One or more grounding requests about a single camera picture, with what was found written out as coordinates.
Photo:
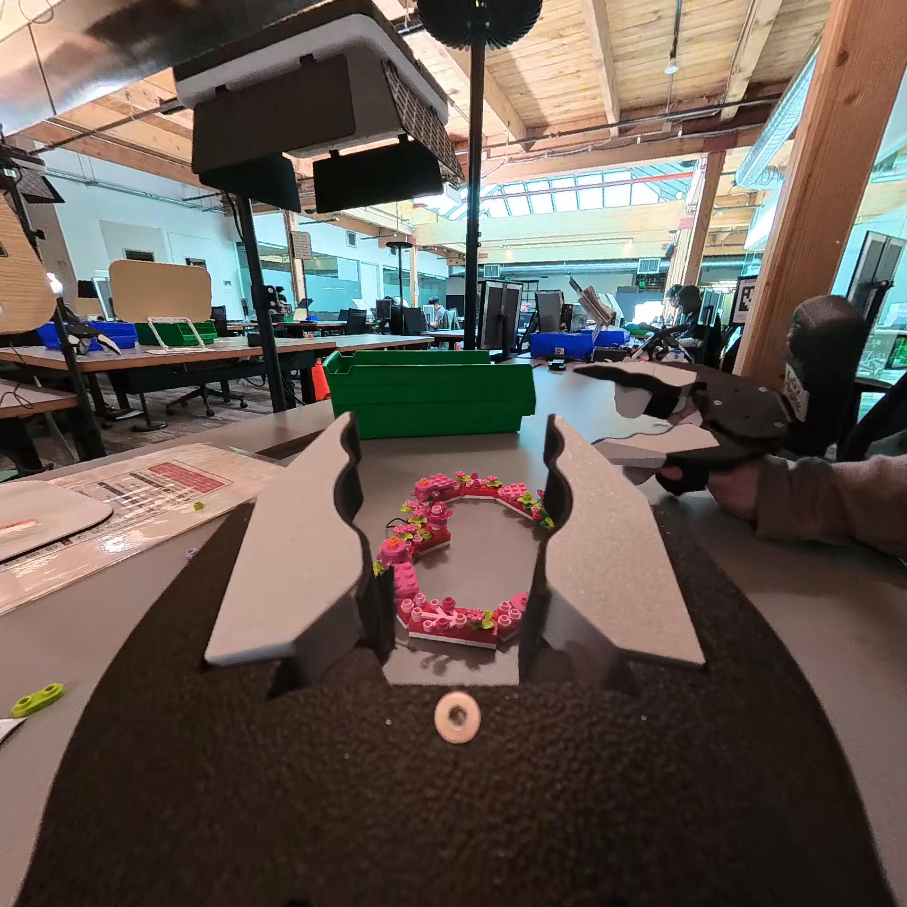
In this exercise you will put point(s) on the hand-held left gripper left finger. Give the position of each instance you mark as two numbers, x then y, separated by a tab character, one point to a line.
290	553

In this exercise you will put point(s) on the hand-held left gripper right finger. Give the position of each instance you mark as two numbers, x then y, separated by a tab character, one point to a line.
623	567

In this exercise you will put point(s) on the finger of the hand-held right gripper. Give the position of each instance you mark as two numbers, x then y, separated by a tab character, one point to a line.
659	386
659	446

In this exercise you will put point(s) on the heart-brick lego wreath half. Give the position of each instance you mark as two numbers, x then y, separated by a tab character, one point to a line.
405	579

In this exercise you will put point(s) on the red flower lego wreath half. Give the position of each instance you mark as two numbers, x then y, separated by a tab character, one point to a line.
460	627

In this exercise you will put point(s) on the lime green lego plate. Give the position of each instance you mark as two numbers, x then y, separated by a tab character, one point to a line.
39	699

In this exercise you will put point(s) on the person's right hand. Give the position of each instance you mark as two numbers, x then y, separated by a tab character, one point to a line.
737	492

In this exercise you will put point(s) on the blue storage bin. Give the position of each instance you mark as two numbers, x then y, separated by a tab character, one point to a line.
64	336
567	345

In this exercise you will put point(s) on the printed tag sign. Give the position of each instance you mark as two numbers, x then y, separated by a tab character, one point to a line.
745	301

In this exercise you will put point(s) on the laminated instruction sheet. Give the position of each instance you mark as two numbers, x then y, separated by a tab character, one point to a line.
156	496

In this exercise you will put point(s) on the orange traffic cone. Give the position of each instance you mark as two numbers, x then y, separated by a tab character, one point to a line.
320	382

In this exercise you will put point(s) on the black office chair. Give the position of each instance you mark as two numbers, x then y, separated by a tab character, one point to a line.
205	393

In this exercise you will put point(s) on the large green storage bin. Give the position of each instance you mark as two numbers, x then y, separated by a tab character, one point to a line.
432	397

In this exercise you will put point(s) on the wood-edged office desk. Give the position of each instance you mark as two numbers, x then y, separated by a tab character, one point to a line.
177	358

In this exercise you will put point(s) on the small green storage bin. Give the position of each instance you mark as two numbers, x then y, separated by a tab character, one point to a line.
202	331

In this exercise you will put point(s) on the white rounded pad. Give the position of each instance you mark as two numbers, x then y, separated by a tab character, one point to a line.
49	517

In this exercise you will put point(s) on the black light stand pole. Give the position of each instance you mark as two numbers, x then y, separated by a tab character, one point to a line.
263	305

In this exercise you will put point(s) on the black round-top stand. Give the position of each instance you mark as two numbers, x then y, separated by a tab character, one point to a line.
473	212

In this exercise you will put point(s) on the beige rounded divider panel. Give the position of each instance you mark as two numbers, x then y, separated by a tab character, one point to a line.
159	290
25	283

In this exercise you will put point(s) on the black studio light panel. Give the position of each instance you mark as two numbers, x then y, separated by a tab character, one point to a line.
312	106

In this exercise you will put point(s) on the wooden support post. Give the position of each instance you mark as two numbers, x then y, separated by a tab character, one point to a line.
801	212

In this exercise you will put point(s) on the silver ventilation duct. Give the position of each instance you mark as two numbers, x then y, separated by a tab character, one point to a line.
71	71

